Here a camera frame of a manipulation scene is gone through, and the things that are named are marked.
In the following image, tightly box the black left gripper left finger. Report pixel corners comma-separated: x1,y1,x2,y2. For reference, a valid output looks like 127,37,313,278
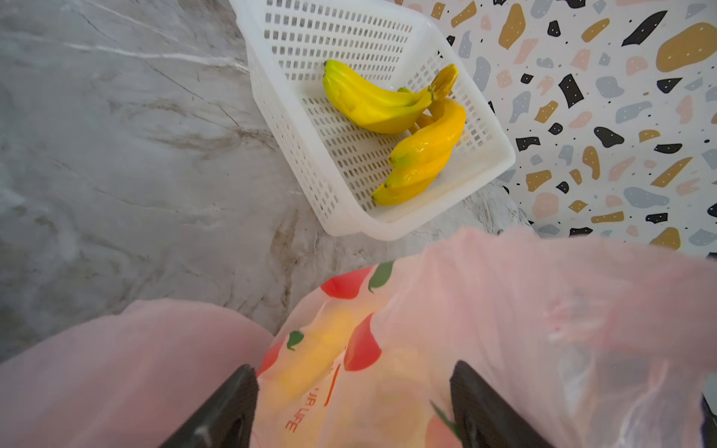
161,364,259,448

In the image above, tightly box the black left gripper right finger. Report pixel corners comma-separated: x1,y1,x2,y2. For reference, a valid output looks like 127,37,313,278
450,360,553,448

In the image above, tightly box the yellow banana bunch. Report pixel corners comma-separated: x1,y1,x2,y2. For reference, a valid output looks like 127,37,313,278
262,301,427,438
372,98,467,206
322,60,459,134

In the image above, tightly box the pink plastic bag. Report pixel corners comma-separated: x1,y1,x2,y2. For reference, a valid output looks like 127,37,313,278
1,228,716,447

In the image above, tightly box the white perforated plastic basket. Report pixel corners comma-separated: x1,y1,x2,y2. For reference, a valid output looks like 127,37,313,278
232,1,516,241

